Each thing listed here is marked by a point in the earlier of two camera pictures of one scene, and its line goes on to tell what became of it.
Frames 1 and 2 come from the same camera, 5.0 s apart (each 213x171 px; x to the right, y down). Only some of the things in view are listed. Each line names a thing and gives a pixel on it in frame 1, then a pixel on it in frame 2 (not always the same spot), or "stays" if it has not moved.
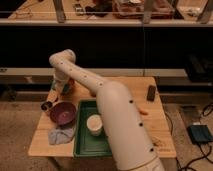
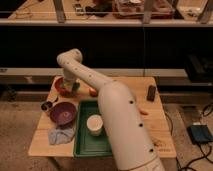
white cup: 94,123 stays
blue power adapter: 199,134 stays
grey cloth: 60,136 stays
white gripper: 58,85 to 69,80
